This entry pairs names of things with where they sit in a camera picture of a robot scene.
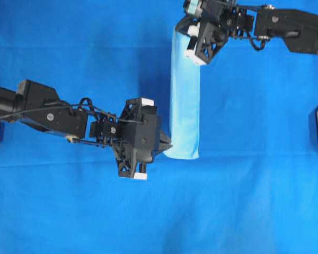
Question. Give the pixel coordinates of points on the light blue towel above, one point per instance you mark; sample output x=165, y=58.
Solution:
x=184, y=124

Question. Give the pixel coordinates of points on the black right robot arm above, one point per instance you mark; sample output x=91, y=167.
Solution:
x=259, y=24

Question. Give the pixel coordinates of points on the dark blue table cloth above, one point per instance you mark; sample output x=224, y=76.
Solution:
x=254, y=187

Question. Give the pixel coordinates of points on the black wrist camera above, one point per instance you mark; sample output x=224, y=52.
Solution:
x=147, y=134

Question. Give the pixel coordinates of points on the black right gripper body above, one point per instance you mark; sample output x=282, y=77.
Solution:
x=211, y=39

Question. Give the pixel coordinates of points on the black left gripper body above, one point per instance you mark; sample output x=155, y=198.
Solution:
x=123, y=147

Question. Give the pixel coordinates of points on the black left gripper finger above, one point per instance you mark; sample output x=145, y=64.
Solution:
x=162, y=147
x=164, y=138

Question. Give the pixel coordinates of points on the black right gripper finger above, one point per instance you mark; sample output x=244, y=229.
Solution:
x=188, y=25
x=192, y=43

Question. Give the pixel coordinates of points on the right wrist camera teal pads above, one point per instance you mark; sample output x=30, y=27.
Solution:
x=198, y=9

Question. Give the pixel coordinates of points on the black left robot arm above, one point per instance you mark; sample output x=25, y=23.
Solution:
x=39, y=107

